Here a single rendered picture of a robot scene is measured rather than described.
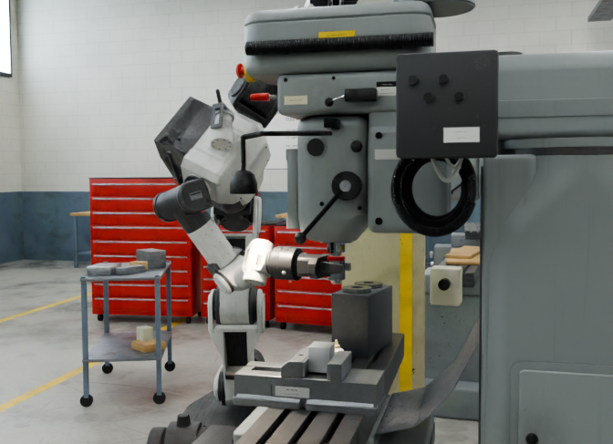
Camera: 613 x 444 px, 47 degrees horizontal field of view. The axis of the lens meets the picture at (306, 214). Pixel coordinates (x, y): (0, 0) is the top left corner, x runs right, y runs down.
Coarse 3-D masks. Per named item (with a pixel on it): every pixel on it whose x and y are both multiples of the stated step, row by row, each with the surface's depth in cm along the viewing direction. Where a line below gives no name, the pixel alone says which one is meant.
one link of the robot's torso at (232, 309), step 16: (256, 208) 251; (256, 224) 250; (240, 240) 252; (256, 288) 255; (224, 304) 248; (240, 304) 248; (256, 304) 251; (224, 320) 250; (240, 320) 250; (256, 320) 254
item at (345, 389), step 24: (336, 360) 165; (240, 384) 169; (264, 384) 167; (288, 384) 166; (312, 384) 164; (336, 384) 163; (360, 384) 161; (312, 408) 163; (336, 408) 162; (360, 408) 160
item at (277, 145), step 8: (272, 120) 1121; (280, 120) 1117; (288, 120) 1114; (296, 120) 1111; (272, 128) 1121; (280, 128) 1118; (288, 128) 1115; (296, 128) 1112; (272, 136) 1122; (280, 136) 1119; (288, 136) 1116; (296, 136) 1112; (272, 144) 1123; (280, 144) 1120; (288, 144) 1116; (296, 144) 1113; (272, 152) 1124; (280, 152) 1120; (272, 160) 1124; (280, 160) 1121; (272, 168) 1125; (280, 168) 1122
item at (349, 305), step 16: (352, 288) 213; (368, 288) 213; (384, 288) 221; (336, 304) 212; (352, 304) 210; (368, 304) 208; (384, 304) 221; (336, 320) 213; (352, 320) 210; (368, 320) 208; (384, 320) 221; (336, 336) 213; (352, 336) 211; (368, 336) 209; (384, 336) 221; (352, 352) 211; (368, 352) 209
